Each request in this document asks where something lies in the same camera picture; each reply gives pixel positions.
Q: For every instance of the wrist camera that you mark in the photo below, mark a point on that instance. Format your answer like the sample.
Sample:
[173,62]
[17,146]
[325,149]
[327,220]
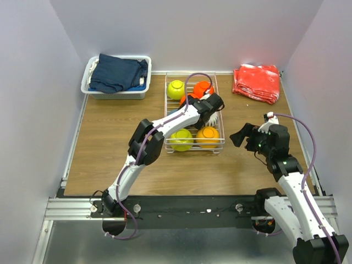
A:
[270,119]
[206,93]

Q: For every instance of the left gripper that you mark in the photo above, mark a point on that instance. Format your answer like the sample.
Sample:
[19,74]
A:
[197,126]

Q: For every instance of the blue bowl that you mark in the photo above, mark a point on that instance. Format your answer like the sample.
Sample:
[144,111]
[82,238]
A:
[172,111]

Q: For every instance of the yellow orange bowl front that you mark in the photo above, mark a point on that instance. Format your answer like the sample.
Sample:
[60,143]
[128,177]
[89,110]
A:
[208,137]

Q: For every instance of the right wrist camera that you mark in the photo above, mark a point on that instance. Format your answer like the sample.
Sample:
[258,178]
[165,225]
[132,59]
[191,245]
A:
[270,119]

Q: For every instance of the white black striped bowl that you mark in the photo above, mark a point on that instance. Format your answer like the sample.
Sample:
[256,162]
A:
[212,121]

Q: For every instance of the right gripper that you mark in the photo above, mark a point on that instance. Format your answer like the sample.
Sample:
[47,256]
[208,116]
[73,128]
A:
[248,130]

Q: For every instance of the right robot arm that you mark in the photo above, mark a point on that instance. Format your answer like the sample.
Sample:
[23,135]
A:
[314,240]

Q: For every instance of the white plastic laundry basket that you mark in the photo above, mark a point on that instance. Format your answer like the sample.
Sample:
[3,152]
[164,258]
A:
[123,95]

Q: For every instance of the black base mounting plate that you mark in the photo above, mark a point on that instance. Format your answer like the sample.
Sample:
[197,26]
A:
[182,212]

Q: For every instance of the lime green bowl front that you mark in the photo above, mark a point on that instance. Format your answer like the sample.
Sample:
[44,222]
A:
[182,140]

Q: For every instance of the dark blue jeans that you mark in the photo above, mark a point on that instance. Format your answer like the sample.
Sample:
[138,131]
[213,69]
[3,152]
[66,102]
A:
[114,74]

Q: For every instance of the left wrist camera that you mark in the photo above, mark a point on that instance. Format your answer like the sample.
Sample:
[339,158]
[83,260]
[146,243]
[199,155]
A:
[206,93]

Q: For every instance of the white wire dish rack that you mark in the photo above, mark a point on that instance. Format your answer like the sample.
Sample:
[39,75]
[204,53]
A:
[190,79]

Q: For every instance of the blue cloth in basket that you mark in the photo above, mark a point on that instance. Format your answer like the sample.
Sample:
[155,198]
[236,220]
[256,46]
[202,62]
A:
[137,88]

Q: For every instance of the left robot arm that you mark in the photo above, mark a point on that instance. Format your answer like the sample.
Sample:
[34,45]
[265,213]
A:
[146,144]

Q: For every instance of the lime green bowl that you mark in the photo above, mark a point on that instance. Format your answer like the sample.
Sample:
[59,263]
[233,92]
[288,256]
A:
[176,89]
[182,140]

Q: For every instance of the aluminium frame rail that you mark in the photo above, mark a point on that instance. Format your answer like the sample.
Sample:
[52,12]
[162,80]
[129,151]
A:
[68,209]

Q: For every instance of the white cloth in basket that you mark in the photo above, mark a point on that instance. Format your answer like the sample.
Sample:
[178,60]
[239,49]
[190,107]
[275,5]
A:
[91,70]

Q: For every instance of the red white folded towel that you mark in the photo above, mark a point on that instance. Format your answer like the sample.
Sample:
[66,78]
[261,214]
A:
[259,83]

